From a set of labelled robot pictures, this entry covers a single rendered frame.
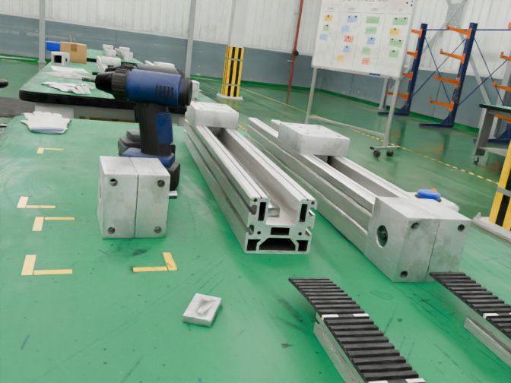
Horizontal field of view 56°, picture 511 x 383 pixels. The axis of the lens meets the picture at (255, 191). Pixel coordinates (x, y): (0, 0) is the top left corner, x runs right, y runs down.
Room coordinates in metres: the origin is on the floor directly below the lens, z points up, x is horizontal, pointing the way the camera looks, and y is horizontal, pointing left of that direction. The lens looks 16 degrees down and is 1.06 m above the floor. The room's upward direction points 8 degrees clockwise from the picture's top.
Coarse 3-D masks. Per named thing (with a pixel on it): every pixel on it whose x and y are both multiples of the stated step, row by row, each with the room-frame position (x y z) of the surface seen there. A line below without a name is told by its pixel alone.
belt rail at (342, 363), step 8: (320, 320) 0.44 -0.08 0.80; (320, 328) 0.44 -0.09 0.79; (320, 336) 0.44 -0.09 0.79; (328, 336) 0.42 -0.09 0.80; (328, 344) 0.42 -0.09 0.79; (336, 344) 0.40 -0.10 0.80; (328, 352) 0.41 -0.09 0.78; (336, 352) 0.41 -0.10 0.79; (336, 360) 0.40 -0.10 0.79; (344, 360) 0.38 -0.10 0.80; (336, 368) 0.40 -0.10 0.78; (344, 368) 0.38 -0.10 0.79; (352, 368) 0.37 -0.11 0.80; (344, 376) 0.38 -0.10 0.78; (352, 376) 0.37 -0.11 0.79
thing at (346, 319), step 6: (324, 318) 0.43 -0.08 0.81; (330, 318) 0.43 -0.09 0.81; (336, 318) 0.43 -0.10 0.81; (342, 318) 0.43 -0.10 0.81; (348, 318) 0.43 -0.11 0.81; (354, 318) 0.44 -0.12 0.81; (360, 318) 0.44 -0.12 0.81; (366, 318) 0.44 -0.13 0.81; (330, 324) 0.42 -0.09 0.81; (336, 324) 0.42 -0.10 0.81; (342, 324) 0.42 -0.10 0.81; (348, 324) 0.42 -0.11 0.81; (354, 324) 0.42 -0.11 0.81; (360, 324) 0.43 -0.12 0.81
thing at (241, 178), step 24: (192, 144) 1.21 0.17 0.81; (216, 144) 0.97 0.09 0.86; (240, 144) 1.03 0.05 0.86; (216, 168) 0.89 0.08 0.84; (240, 168) 0.80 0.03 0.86; (264, 168) 0.84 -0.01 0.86; (216, 192) 0.86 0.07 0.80; (240, 192) 0.69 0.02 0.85; (264, 192) 0.76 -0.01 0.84; (288, 192) 0.71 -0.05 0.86; (240, 216) 0.68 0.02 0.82; (264, 216) 0.65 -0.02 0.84; (288, 216) 0.69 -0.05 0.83; (312, 216) 0.67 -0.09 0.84; (240, 240) 0.66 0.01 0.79; (264, 240) 0.65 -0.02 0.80; (288, 240) 0.69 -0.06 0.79
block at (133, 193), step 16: (112, 160) 0.69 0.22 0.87; (128, 160) 0.71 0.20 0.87; (144, 160) 0.72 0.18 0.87; (112, 176) 0.63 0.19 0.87; (128, 176) 0.63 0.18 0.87; (144, 176) 0.64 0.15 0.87; (160, 176) 0.65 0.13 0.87; (112, 192) 0.63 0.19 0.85; (128, 192) 0.63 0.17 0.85; (144, 192) 0.64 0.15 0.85; (160, 192) 0.65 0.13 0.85; (176, 192) 0.71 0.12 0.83; (112, 208) 0.63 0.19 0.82; (128, 208) 0.63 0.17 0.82; (144, 208) 0.64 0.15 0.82; (160, 208) 0.65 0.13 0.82; (112, 224) 0.63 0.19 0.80; (128, 224) 0.64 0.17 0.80; (144, 224) 0.64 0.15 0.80; (160, 224) 0.65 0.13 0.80
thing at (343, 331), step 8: (328, 328) 0.41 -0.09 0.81; (336, 328) 0.41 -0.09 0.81; (344, 328) 0.41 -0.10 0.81; (352, 328) 0.41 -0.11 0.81; (360, 328) 0.42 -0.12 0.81; (368, 328) 0.42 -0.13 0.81; (376, 328) 0.42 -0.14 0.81; (336, 336) 0.40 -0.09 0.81; (344, 336) 0.40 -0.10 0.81; (352, 336) 0.40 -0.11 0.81; (360, 336) 0.40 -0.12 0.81; (368, 336) 0.41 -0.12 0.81; (376, 336) 0.41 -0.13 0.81
